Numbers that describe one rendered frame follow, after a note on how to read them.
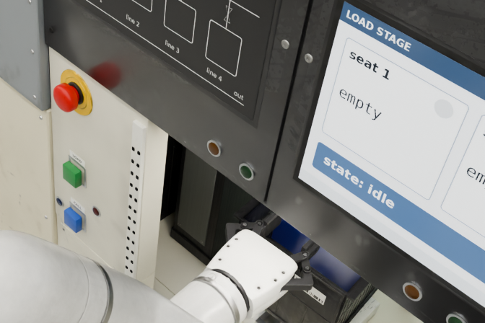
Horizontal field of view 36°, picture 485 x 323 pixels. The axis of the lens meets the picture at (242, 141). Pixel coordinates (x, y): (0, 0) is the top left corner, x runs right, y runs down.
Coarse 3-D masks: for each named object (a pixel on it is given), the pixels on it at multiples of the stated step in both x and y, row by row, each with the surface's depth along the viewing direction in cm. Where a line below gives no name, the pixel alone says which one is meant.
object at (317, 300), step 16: (240, 208) 121; (256, 208) 122; (272, 240) 117; (320, 288) 114; (336, 288) 112; (352, 288) 112; (368, 288) 123; (272, 304) 126; (288, 304) 123; (304, 304) 119; (320, 304) 117; (336, 304) 114; (352, 304) 118; (288, 320) 125; (304, 320) 122; (320, 320) 119; (336, 320) 116
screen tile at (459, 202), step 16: (480, 128) 59; (480, 144) 60; (464, 160) 62; (480, 160) 61; (448, 192) 64; (464, 192) 63; (480, 192) 62; (448, 208) 65; (464, 208) 64; (480, 208) 63; (480, 224) 63
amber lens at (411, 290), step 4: (404, 284) 73; (408, 284) 72; (412, 284) 72; (404, 288) 73; (408, 288) 72; (412, 288) 72; (416, 288) 72; (404, 292) 73; (408, 292) 73; (412, 292) 72; (416, 292) 72; (420, 292) 72; (408, 296) 73; (412, 296) 72; (416, 296) 72; (420, 296) 72; (412, 300) 73; (416, 300) 73
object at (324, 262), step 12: (276, 228) 131; (288, 228) 129; (276, 240) 133; (288, 240) 131; (300, 240) 129; (324, 252) 126; (312, 264) 130; (324, 264) 128; (336, 264) 125; (336, 276) 127; (348, 276) 125; (360, 276) 123; (348, 288) 127
